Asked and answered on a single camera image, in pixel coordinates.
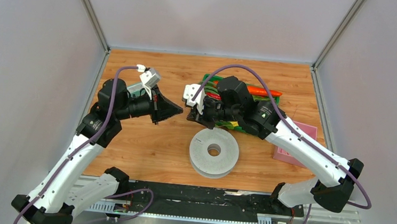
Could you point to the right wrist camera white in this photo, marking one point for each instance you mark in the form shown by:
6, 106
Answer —
193, 97

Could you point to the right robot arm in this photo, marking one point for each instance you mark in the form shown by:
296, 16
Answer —
334, 175

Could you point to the green long beans bundle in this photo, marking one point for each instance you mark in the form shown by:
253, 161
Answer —
211, 89

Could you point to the yellow napa cabbage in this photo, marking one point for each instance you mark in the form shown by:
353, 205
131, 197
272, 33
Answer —
232, 125

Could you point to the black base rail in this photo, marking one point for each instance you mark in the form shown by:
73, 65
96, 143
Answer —
198, 204

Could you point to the teal small box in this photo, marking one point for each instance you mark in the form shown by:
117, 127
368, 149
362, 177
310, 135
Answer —
135, 90

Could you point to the green plastic tray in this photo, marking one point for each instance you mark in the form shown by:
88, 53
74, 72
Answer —
206, 78

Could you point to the pink plastic box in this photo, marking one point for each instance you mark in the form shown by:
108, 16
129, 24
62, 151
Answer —
282, 155

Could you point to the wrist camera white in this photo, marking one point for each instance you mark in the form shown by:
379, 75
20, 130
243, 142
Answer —
149, 77
193, 97

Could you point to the grey filament spool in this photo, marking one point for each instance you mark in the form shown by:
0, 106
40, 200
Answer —
213, 153

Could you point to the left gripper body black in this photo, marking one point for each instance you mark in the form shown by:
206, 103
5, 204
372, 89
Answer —
142, 105

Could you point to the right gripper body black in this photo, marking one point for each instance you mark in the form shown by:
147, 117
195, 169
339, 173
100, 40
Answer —
216, 111

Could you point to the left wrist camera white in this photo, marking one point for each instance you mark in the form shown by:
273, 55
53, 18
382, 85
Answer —
149, 77

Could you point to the orange carrot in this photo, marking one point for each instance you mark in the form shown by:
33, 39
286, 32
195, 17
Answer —
261, 92

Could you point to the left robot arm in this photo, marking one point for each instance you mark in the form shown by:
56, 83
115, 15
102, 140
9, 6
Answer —
53, 201

